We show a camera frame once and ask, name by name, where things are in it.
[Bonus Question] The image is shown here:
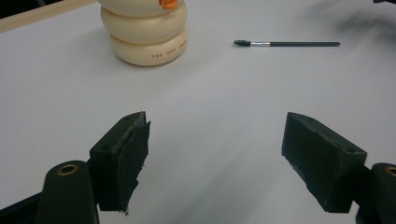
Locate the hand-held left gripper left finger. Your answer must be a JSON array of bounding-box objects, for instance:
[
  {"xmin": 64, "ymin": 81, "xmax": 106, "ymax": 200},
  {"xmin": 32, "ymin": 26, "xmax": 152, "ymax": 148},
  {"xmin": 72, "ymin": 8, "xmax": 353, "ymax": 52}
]
[{"xmin": 89, "ymin": 110, "xmax": 152, "ymax": 216}]

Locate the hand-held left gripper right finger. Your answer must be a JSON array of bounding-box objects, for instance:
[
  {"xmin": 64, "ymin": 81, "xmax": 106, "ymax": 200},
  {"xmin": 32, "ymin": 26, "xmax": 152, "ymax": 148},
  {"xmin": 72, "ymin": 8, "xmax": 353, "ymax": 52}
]
[{"xmin": 281, "ymin": 111, "xmax": 368, "ymax": 214}]

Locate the black eyelash brush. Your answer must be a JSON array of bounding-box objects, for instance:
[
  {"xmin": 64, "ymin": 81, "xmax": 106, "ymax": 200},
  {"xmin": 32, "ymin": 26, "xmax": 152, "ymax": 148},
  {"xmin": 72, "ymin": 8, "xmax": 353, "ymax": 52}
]
[{"xmin": 233, "ymin": 39, "xmax": 342, "ymax": 49}]

